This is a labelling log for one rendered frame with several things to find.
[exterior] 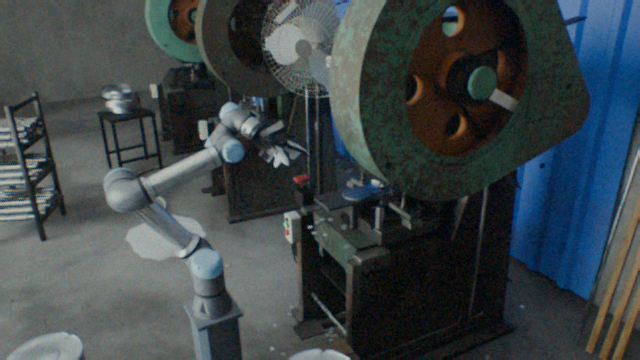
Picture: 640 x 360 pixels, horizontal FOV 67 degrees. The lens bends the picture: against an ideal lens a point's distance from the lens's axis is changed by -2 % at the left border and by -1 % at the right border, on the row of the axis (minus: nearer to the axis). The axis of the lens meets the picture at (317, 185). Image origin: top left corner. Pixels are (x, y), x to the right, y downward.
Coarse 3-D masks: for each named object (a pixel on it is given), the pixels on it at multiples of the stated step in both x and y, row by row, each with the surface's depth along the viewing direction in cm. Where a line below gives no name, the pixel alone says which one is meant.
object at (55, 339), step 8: (40, 336) 200; (48, 336) 200; (56, 336) 200; (64, 336) 200; (72, 336) 200; (24, 344) 196; (32, 344) 196; (40, 344) 196; (48, 344) 196; (56, 344) 196; (64, 344) 196; (72, 344) 196; (80, 344) 195; (24, 352) 192; (32, 352) 191; (40, 352) 191; (48, 352) 191; (56, 352) 191; (64, 352) 191; (72, 352) 191; (80, 352) 191
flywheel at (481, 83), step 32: (480, 0) 153; (480, 32) 158; (512, 32) 164; (416, 64) 151; (448, 64) 152; (480, 64) 147; (512, 64) 169; (416, 96) 158; (448, 96) 156; (480, 96) 149; (512, 96) 173; (416, 128) 159; (480, 128) 173
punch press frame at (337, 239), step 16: (448, 16) 175; (336, 32) 197; (496, 64) 193; (448, 128) 193; (400, 192) 233; (432, 208) 212; (448, 208) 211; (320, 224) 221; (336, 224) 213; (448, 224) 215; (320, 240) 224; (336, 240) 209; (352, 240) 199; (368, 240) 199; (336, 256) 212; (352, 256) 198; (320, 304) 237; (336, 320) 225
